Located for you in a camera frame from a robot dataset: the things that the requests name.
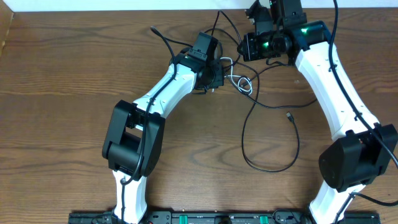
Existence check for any black usb cable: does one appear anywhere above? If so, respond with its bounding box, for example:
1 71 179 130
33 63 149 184
241 62 301 174
203 10 318 110

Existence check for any white usb cable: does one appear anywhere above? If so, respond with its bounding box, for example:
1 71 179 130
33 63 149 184
211 57 254 96

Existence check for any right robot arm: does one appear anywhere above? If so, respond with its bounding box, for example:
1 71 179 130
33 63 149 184
237 1 397 223

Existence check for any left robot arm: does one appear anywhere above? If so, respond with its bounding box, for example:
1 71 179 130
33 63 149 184
102 32 224 223

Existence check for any wooden board at edge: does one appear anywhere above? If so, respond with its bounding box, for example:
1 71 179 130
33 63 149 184
0 0 14 54

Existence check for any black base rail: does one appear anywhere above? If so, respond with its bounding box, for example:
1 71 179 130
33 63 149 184
67 208 381 224

